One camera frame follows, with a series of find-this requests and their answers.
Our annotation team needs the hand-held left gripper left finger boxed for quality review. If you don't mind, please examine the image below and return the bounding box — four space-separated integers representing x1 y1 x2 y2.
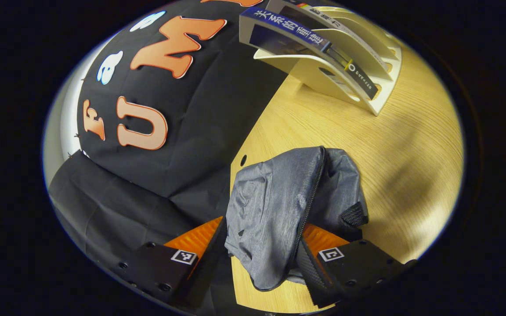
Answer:
115 215 229 310

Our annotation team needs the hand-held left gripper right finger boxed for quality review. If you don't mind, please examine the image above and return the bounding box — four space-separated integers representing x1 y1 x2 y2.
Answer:
296 223 417 309

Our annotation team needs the grey schoolbag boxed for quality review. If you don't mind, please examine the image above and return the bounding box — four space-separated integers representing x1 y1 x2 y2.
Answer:
224 146 370 292

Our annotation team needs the white bookshelf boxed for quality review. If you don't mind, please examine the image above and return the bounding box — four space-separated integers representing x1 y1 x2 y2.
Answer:
253 0 403 117

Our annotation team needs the blue book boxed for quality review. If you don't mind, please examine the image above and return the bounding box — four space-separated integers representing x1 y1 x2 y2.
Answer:
239 5 380 101

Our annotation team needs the black backdrop cloth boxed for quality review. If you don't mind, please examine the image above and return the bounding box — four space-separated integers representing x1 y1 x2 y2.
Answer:
44 0 289 308

